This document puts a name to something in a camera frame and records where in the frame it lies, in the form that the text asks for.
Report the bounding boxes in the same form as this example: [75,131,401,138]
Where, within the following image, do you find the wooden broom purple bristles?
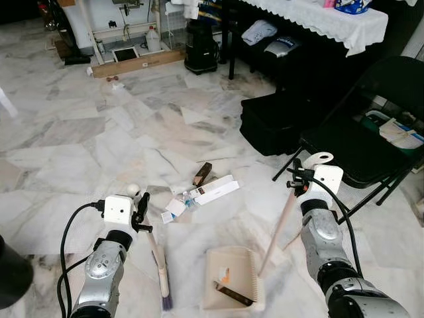
[126,184,175,312]

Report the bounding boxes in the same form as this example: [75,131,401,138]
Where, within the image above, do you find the beige long-handled dustpan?
[201,152,335,313]

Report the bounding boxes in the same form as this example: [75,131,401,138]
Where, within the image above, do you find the small white paper card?
[161,198,188,225]

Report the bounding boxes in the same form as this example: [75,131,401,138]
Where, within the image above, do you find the black fabric storage box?
[240,89,332,157]

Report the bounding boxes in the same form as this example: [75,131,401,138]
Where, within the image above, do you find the black folding chair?
[274,56,424,224]

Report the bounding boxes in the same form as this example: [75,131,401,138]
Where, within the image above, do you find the small dark brown box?
[192,162,213,187]

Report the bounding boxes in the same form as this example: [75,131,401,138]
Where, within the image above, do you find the long white carton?
[190,175,240,206]

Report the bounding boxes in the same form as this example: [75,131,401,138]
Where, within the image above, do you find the cream printed paper bag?
[378,118,424,150]

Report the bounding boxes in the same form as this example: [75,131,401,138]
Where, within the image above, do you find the dark brown flat stick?
[213,280,254,307]

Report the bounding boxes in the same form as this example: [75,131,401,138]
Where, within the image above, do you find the grey blue bag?
[264,36,303,59]

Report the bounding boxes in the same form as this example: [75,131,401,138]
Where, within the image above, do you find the black plastic bucket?
[0,235,34,310]

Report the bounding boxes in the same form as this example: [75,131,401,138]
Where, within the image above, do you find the white printed bag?
[241,19,279,47]

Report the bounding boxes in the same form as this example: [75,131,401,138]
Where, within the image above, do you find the long brown cardboard box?
[91,49,188,80]

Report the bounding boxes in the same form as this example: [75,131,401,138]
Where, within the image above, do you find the white lace tablecloth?
[237,0,389,58]

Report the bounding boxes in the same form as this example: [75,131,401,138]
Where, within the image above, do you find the black boxy appliance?
[184,18,220,75]

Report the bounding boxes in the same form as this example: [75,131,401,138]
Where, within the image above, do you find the white framed dark tablet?
[113,45,140,63]

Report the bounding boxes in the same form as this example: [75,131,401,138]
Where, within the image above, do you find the white plastic jug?
[144,26,162,54]

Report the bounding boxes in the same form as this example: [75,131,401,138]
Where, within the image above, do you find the blue white patterned bowl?
[333,0,372,14]

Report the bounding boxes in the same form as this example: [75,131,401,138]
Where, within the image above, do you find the white hanging cloth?
[171,0,201,19]

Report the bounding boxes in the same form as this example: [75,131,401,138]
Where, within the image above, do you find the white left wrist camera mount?
[103,195,136,231]

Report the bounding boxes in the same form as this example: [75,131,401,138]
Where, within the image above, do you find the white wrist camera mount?
[311,165,345,203]
[103,195,136,231]

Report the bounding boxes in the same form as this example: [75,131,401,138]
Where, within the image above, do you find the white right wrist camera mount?
[311,165,345,203]

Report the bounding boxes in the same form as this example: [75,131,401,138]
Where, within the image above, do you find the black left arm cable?
[57,200,107,318]

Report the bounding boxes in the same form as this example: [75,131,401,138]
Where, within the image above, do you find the white metal frame stand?
[75,0,174,60]

